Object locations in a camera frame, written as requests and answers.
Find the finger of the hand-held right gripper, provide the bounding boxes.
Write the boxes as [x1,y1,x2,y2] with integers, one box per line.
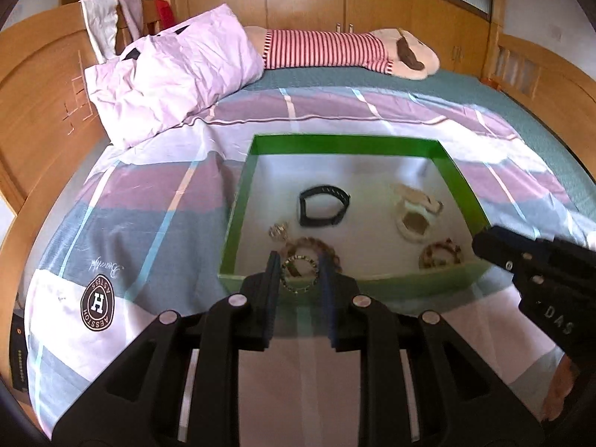
[472,226,555,280]

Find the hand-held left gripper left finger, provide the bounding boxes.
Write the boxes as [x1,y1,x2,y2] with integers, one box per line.
[51,251,281,447]

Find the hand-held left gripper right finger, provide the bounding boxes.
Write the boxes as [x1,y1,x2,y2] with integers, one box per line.
[318,254,545,447]

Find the pink crystal bead bracelet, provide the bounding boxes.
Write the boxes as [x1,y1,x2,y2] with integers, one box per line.
[280,254,321,295]

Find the brown wooden bead bracelet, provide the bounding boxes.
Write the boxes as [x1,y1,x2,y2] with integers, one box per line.
[284,237,343,275]

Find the orange agate bead bracelet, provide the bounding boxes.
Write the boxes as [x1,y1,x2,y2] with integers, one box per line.
[418,237,463,271]

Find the green cardboard box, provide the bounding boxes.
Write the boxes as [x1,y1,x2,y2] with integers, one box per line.
[218,134,494,308]

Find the person's right hand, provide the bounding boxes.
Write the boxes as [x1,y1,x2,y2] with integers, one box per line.
[542,356,580,424]

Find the black wristwatch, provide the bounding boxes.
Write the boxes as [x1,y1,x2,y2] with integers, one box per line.
[298,186,351,228]

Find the beige wristwatch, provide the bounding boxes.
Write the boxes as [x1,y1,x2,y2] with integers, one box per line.
[391,183,444,243]

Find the striped patchwork bed cover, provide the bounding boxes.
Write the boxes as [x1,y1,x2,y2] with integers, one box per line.
[25,67,596,438]

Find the wooden side cabinet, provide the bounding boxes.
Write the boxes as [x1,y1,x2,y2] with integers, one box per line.
[484,23,596,150]

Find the pink wrinkled pillow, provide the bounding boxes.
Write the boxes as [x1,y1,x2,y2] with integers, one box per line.
[84,4,266,150]

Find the striped shirt plush toy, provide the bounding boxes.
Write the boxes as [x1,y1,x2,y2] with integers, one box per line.
[244,25,441,81]

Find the black electronic device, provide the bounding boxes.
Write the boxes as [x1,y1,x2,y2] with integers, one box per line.
[9,321,31,392]

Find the wooden chair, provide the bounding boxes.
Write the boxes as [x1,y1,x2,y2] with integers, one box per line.
[114,0,163,57]

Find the wooden bed headboard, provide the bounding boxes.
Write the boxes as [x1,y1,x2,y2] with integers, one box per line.
[0,2,117,224]

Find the white cloth garment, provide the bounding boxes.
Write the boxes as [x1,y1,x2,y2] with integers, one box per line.
[79,0,145,63]

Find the wooden wall cabinets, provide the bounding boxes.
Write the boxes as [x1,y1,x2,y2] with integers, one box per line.
[172,0,494,75]

